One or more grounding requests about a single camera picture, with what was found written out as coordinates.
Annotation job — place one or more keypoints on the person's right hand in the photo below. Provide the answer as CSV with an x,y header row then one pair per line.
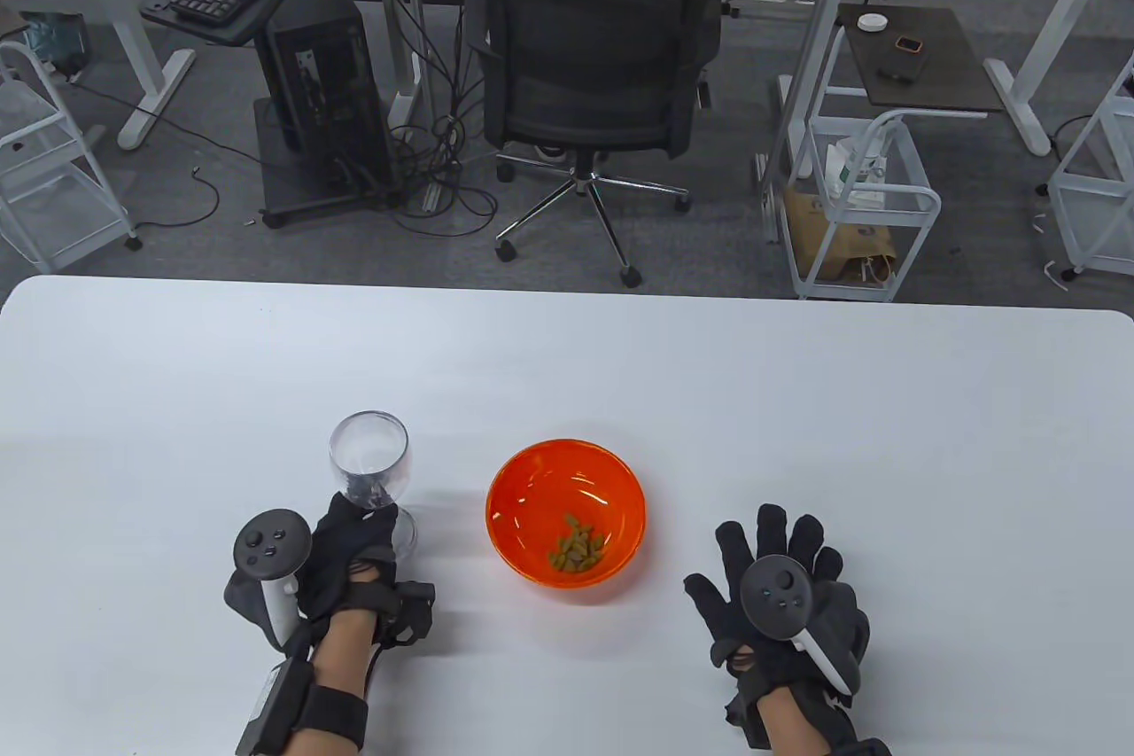
x,y
722,614

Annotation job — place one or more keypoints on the person's left hand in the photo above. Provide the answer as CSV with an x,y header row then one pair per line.
x,y
341,543

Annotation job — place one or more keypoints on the clear wine glass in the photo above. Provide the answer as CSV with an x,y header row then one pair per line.
x,y
368,446

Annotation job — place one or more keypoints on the pile of raisins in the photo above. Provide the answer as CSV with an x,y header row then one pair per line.
x,y
576,543

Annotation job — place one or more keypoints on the orange plastic bowl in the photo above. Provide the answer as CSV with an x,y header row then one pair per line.
x,y
532,481

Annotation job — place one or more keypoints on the person's left forearm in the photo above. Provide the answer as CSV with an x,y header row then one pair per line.
x,y
341,650

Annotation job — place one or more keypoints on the person's right forearm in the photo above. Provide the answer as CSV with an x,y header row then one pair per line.
x,y
802,725

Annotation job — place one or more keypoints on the grey and white hand controller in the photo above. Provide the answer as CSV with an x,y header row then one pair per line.
x,y
775,596
270,543

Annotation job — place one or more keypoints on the black battery pack white label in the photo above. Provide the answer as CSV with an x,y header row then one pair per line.
x,y
275,703

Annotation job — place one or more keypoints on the brown paper bag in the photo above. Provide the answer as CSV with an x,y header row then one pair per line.
x,y
850,246

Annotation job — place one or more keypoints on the black computer tower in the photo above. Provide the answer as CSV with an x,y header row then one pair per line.
x,y
328,82

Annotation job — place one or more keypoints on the white plastic packet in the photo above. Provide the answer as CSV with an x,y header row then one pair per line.
x,y
846,167

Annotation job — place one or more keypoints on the black mesh office chair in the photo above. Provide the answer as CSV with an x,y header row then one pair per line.
x,y
594,56

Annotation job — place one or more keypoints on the teal plastic bag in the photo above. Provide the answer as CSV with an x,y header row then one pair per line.
x,y
53,38

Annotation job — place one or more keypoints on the brown side table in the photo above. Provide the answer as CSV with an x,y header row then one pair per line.
x,y
939,56

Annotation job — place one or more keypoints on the phone in orange case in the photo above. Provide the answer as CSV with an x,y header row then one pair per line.
x,y
908,44

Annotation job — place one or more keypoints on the white round puck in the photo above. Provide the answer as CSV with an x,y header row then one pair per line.
x,y
873,22

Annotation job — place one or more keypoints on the aluminium frame post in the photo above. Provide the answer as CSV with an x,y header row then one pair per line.
x,y
819,20

